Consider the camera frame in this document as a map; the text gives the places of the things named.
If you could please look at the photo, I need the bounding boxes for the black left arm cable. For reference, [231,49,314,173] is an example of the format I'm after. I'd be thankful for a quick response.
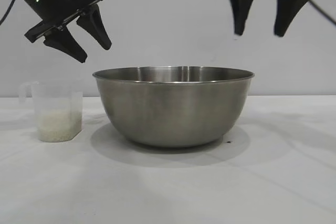
[0,0,20,25]

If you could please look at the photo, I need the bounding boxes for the white rice grains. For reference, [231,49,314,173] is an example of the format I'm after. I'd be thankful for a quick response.
[38,111,82,142]

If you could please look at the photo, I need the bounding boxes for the translucent plastic measuring cup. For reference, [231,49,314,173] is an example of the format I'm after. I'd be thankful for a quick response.
[18,81,84,143]

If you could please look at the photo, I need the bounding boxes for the large stainless steel bowl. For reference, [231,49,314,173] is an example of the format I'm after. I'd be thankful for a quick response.
[92,66,256,148]

